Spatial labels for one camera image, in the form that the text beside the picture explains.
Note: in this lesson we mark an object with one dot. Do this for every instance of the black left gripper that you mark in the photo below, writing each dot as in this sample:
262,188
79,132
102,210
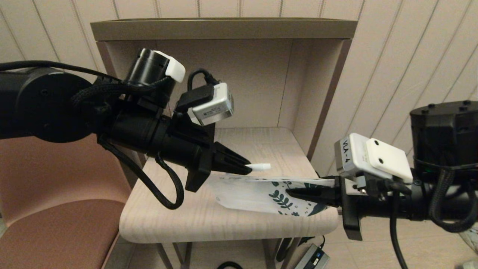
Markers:
186,145

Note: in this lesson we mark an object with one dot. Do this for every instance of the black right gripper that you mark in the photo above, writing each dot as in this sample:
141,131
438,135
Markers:
384,207

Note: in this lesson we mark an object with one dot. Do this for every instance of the small white toothpaste tube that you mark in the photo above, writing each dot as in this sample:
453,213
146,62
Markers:
257,167

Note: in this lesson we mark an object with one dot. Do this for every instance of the white leaf-print zip pouch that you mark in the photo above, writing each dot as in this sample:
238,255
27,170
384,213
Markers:
242,196

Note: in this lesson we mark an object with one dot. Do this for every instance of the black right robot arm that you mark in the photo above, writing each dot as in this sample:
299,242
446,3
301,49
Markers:
444,130

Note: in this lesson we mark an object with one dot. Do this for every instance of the silver power adapter box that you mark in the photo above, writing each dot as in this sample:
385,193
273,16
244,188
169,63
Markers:
312,258

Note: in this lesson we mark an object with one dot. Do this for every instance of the black round floor object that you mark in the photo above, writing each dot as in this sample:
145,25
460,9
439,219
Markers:
229,266

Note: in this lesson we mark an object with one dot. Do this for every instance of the beige wooden hutch desk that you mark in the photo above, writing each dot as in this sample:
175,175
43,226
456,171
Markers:
224,30

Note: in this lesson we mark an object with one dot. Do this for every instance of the brown upholstered chair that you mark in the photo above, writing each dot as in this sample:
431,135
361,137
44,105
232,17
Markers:
56,224

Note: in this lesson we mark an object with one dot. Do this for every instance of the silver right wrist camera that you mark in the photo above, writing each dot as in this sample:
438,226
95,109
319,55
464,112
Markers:
354,153

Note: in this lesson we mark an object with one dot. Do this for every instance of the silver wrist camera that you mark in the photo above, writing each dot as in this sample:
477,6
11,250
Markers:
213,108
354,153

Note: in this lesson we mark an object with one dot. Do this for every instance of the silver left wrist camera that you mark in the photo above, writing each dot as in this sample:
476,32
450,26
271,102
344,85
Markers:
213,108

